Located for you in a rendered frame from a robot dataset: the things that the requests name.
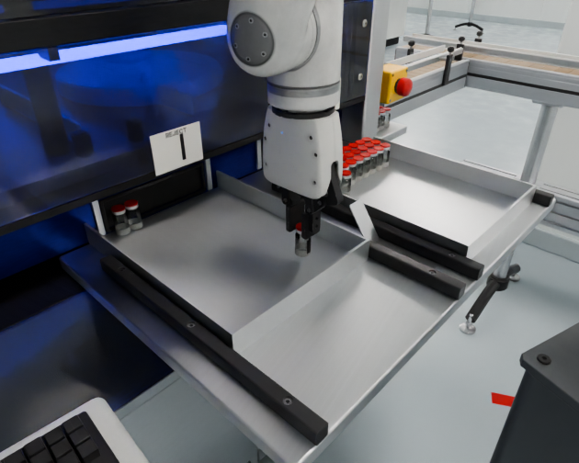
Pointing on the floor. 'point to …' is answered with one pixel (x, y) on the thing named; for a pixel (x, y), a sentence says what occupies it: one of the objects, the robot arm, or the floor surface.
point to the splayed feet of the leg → (488, 297)
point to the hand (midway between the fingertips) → (302, 219)
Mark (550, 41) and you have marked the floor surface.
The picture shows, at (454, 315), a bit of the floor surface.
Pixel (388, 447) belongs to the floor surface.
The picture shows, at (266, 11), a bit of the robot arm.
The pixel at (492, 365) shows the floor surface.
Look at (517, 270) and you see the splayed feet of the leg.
